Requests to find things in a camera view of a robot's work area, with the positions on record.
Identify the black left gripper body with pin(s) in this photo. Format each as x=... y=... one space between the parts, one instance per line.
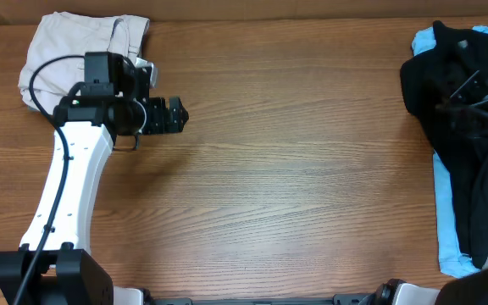
x=145 y=118

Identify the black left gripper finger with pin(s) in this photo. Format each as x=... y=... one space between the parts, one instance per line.
x=175 y=126
x=177 y=112

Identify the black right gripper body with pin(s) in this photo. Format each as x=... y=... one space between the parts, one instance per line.
x=474 y=91

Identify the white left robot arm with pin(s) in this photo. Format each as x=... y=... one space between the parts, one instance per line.
x=53 y=264

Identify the black garment with logo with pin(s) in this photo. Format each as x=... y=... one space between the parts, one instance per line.
x=442 y=56

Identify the beige folded trousers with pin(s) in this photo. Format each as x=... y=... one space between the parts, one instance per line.
x=70 y=36

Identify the light blue garment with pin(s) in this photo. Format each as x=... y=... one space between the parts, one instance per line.
x=451 y=260

